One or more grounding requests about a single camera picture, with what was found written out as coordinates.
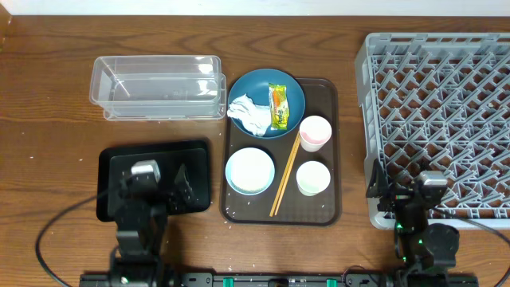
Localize black tray lid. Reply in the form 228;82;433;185
97;140;211;216

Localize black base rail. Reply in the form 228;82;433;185
79;273;479;287

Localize white tissue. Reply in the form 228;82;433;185
227;94;271;137

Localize yellow green snack wrapper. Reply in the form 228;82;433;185
269;83;290;130

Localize blue plate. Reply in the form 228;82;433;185
227;69;306;139

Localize white green plastic cup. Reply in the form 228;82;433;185
296;161;331;196

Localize light blue rice bowl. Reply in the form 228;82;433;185
225;147;276;195

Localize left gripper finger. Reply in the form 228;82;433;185
115;177;131;199
174;163;196;207

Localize wooden chopstick left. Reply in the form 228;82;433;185
269;132;300;218

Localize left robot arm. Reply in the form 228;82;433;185
107;160;196;286

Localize wooden chopstick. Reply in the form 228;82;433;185
269;132;300;218
273;133;301;217

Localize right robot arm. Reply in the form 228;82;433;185
366;159;460;286

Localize wooden chopstick right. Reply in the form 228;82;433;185
273;133;301;217

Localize grey dishwasher rack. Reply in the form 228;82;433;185
355;33;509;230

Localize brown serving tray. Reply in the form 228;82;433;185
220;77;342;226

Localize clear plastic waste bin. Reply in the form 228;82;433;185
89;55;226;121

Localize pink plastic cup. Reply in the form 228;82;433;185
299;116;332;152

